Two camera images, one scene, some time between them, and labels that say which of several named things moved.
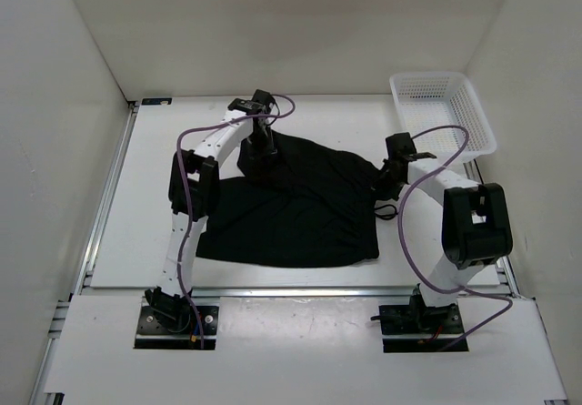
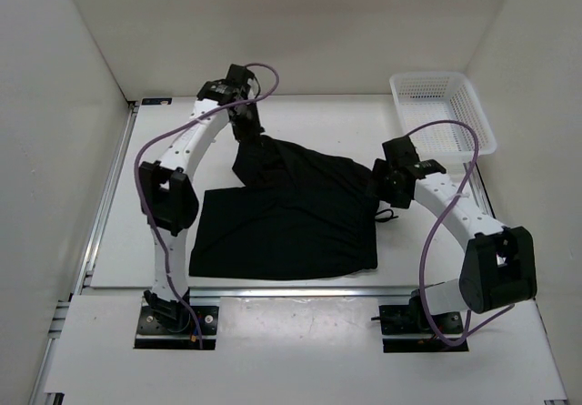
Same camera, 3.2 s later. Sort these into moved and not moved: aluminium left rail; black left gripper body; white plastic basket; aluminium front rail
Moved: black left gripper body
Not moved: aluminium front rail; aluminium left rail; white plastic basket
